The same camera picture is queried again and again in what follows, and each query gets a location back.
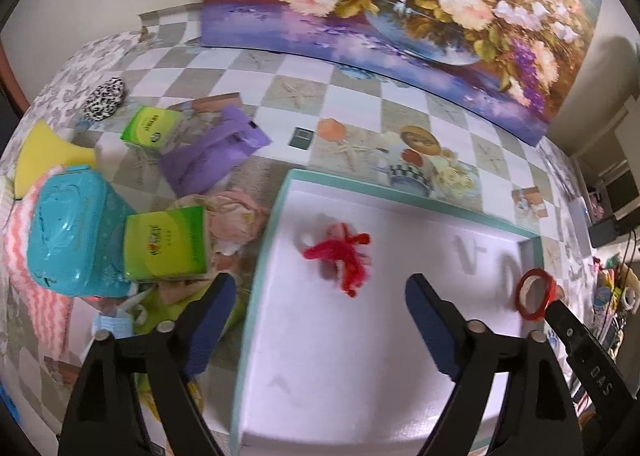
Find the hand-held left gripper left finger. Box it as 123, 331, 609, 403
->
57, 273, 238, 456

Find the red tape roll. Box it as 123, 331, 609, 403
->
515, 268, 558, 321

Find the small dark square card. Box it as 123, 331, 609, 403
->
289, 126, 315, 151

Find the pale pink cloth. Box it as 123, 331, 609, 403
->
167, 188, 271, 269

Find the leopard print pouch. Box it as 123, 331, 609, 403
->
82, 77, 127, 121

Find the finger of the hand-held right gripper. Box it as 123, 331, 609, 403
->
544, 300, 640, 412

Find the green tissue pack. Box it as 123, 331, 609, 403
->
122, 206, 211, 283
120, 106, 187, 157

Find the blue face mask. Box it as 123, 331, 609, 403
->
92, 308, 138, 339

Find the pink white striped cloth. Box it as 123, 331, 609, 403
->
0, 166, 76, 362

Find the yellow sponge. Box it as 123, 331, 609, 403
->
14, 121, 98, 199

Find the teal wet wipes pack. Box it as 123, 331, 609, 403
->
22, 165, 138, 299

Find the black box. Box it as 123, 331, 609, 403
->
587, 218, 618, 247

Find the colourful desk clutter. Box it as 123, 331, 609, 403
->
592, 256, 640, 352

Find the grey floral table cover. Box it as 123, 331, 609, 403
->
0, 30, 601, 437

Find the checkered printed tablecloth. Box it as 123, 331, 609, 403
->
10, 6, 596, 456

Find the floral painting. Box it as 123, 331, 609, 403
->
200, 0, 606, 147

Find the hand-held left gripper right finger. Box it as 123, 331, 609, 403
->
405, 273, 586, 456

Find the white tray with teal rim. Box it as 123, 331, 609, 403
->
230, 168, 543, 456

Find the blue plastic packet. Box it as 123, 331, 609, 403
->
0, 383, 18, 429

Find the purple pouch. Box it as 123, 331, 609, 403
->
159, 104, 273, 199

